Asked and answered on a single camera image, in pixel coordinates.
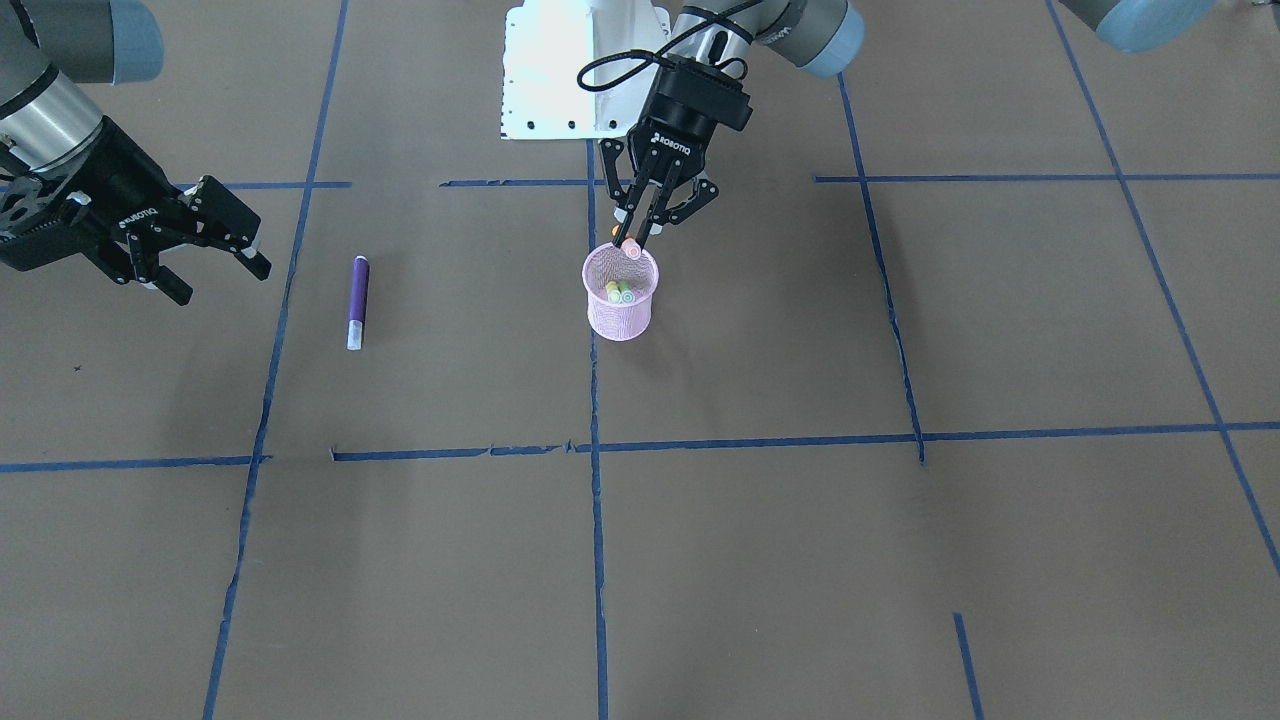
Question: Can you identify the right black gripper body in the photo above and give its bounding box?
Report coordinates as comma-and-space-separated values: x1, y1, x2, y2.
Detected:
1, 118, 261, 284

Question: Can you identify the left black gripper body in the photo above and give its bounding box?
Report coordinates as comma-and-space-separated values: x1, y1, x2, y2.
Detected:
598, 58, 753, 225

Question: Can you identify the purple highlighter pen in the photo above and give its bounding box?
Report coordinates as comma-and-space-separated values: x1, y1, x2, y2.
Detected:
346, 255, 370, 351

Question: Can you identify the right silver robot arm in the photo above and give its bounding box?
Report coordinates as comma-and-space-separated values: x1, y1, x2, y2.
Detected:
1, 1, 273, 306

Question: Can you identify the pink mesh pen holder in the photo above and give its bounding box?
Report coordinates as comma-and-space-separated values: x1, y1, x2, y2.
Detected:
581, 243, 660, 342

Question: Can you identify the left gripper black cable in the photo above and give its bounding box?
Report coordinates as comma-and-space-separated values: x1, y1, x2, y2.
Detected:
576, 0, 771, 94

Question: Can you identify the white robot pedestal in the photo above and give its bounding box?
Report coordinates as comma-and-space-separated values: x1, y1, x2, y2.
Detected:
500, 0, 681, 141

